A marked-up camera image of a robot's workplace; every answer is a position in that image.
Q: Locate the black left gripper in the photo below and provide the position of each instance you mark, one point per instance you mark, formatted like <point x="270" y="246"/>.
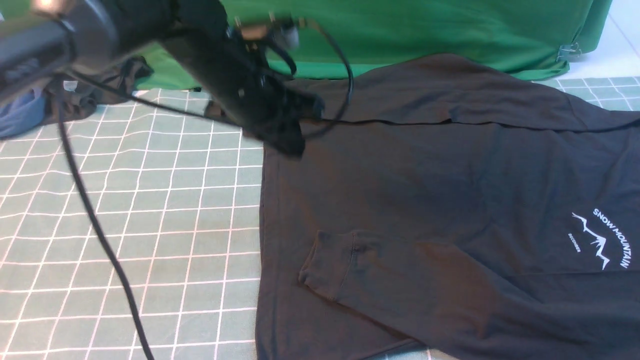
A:
<point x="233" y="72"/>

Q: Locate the gray long-sleeve shirt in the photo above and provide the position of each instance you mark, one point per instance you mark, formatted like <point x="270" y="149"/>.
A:
<point x="457" y="208"/>

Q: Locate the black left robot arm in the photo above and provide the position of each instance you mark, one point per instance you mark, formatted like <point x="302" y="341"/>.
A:
<point x="87" y="37"/>

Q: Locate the dark gray crumpled shirt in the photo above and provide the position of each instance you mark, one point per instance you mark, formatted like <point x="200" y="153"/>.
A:
<point x="81" y="100"/>

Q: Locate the blue crumpled shirt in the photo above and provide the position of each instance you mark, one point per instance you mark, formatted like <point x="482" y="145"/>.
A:
<point x="22" y="114"/>

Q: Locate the green backdrop cloth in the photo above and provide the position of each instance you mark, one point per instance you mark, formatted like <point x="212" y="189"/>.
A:
<point x="518" y="37"/>

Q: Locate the green checkered tablecloth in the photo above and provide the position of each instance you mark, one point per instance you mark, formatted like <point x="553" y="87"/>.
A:
<point x="178" y="200"/>

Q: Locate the metal binder clip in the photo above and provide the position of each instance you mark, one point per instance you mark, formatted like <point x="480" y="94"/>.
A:
<point x="569" y="52"/>

